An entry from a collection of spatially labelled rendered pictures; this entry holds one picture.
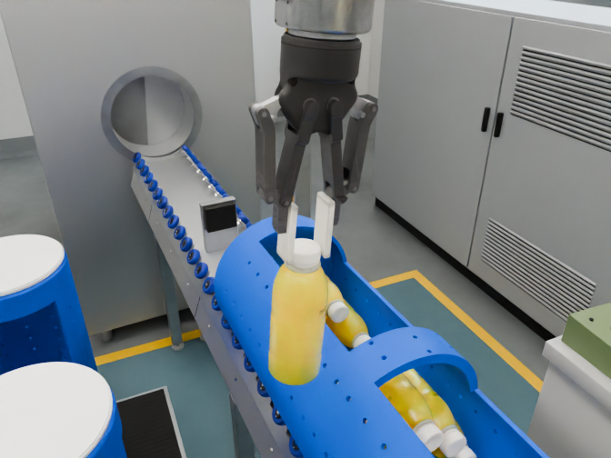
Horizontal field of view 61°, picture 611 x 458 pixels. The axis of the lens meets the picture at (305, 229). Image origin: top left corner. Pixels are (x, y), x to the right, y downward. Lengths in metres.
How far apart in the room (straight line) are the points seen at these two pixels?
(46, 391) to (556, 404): 1.01
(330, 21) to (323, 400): 0.49
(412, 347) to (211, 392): 1.72
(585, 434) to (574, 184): 1.39
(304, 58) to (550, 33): 2.05
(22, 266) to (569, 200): 2.06
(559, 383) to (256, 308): 0.67
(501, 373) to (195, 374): 1.39
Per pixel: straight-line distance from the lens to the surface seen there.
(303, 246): 0.58
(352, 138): 0.55
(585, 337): 1.17
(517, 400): 2.50
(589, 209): 2.42
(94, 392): 1.02
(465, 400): 0.91
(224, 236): 1.53
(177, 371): 2.52
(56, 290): 1.40
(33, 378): 1.09
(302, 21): 0.47
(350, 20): 0.47
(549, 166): 2.51
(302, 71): 0.48
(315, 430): 0.76
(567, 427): 1.28
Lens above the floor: 1.73
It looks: 29 degrees down
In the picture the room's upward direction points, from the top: straight up
